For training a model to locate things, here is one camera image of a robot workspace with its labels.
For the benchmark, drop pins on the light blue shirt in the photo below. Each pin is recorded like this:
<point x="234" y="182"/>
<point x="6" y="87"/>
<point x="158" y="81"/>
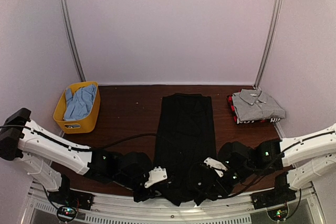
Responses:
<point x="80" y="103"/>

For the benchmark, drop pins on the red black plaid shirt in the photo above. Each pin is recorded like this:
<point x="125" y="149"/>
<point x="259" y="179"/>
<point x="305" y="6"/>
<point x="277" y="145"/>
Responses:
<point x="232" y="109"/>

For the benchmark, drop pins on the black long sleeve shirt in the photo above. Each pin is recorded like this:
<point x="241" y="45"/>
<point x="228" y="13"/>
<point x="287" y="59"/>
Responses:
<point x="185" y="138"/>

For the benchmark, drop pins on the left aluminium frame post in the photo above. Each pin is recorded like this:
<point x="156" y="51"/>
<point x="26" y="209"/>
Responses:
<point x="71" y="40"/>

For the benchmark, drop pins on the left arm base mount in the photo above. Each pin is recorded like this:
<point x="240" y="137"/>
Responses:
<point x="66" y="201"/>

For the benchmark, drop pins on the yellow plastic basket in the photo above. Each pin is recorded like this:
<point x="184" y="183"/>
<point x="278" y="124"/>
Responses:
<point x="85" y="125"/>

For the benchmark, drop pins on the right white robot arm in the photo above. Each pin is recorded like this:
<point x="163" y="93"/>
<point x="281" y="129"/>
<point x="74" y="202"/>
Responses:
<point x="276" y="154"/>

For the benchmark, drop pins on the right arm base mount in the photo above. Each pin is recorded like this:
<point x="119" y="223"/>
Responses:
<point x="276" y="199"/>

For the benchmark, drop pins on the black printed folded shirt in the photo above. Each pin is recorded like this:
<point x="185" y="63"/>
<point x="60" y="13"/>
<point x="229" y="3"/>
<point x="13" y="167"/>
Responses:
<point x="271" y="120"/>

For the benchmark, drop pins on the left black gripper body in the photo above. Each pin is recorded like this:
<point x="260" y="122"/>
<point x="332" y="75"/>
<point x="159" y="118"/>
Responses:
<point x="127" y="182"/>

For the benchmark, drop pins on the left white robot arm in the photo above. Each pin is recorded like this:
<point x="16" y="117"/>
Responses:
<point x="26" y="142"/>

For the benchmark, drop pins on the front aluminium rail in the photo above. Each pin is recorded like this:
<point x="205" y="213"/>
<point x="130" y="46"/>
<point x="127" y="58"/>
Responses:
<point x="122" y="209"/>

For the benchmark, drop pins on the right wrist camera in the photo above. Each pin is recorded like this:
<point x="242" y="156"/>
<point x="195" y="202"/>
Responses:
<point x="232" y="160"/>

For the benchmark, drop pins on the right aluminium frame post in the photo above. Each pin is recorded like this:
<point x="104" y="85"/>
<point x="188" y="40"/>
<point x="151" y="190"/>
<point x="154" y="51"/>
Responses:
<point x="269" y="40"/>

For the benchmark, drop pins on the aluminium frame post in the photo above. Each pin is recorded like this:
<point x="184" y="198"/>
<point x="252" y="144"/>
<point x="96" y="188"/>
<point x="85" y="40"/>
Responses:
<point x="71" y="40"/>
<point x="269" y="40"/>

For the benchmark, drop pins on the grey shirt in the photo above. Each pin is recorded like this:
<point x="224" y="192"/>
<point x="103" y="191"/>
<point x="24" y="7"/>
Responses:
<point x="251" y="105"/>

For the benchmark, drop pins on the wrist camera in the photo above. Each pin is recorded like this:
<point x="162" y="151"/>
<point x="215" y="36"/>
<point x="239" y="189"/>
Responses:
<point x="232" y="160"/>
<point x="135" y="171"/>

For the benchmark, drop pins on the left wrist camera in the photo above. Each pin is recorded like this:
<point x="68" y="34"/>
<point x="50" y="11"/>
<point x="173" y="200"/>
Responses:
<point x="135" y="171"/>

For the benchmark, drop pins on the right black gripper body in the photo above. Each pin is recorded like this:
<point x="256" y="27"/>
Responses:
<point x="227" y="189"/>

